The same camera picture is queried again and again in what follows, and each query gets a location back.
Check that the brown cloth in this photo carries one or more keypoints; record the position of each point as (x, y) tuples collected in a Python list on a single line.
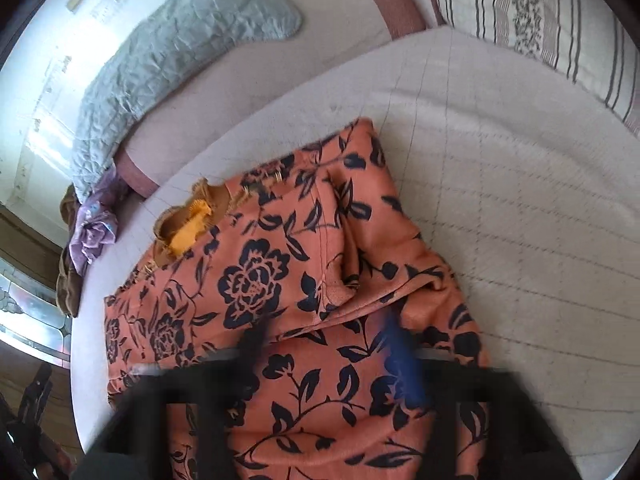
[(67, 290)]

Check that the grey quilted blanket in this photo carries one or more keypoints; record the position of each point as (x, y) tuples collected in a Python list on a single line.
[(165, 60)]

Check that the striped floral pillow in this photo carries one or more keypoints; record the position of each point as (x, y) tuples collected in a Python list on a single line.
[(540, 15)]

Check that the purple cloth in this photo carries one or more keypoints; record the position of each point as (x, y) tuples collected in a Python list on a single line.
[(92, 232)]

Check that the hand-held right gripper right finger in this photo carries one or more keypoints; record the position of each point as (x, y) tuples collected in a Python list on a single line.
[(402, 360)]

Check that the pink bed sheet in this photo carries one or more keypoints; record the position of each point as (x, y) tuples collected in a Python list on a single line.
[(300, 45)]

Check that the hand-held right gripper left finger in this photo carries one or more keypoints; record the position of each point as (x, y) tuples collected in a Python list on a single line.
[(250, 355)]

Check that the orange floral garment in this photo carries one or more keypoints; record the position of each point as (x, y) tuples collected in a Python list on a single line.
[(310, 240)]

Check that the wooden door with glass panels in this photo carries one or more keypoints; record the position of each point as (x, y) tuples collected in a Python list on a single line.
[(25, 305)]

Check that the white quilted mattress pad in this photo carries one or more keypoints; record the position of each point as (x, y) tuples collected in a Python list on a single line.
[(500, 185)]

